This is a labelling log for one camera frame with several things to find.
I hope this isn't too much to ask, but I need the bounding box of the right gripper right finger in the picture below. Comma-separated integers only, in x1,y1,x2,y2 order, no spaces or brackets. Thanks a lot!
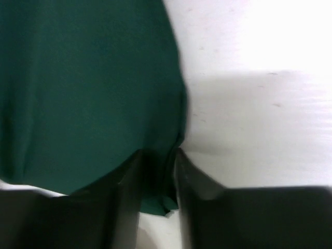
174,149,331,249

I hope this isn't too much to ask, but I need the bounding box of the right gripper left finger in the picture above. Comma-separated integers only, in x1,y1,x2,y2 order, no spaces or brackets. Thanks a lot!
1,150,145,249

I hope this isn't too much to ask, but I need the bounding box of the dark green cloth placemat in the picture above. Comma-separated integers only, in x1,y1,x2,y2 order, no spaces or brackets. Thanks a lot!
1,1,187,215

